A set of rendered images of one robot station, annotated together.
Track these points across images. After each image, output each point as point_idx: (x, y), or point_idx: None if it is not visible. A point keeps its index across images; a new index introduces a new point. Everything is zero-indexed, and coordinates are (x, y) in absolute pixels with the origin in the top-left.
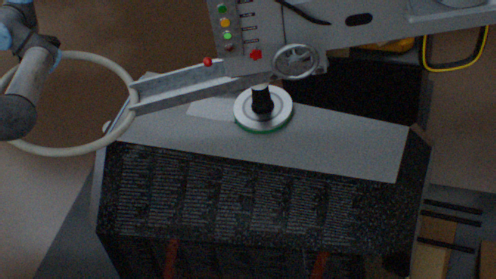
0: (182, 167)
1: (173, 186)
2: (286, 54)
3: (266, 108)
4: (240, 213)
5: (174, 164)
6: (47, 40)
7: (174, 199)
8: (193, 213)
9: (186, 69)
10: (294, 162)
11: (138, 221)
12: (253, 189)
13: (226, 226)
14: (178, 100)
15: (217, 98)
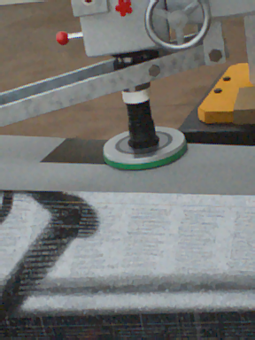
0: (26, 212)
1: (10, 241)
2: (166, 20)
3: (147, 138)
4: (104, 268)
5: (15, 211)
6: None
7: (11, 259)
8: (35, 277)
9: (40, 81)
10: (183, 189)
11: None
12: (123, 231)
13: (81, 290)
14: (25, 110)
15: (84, 147)
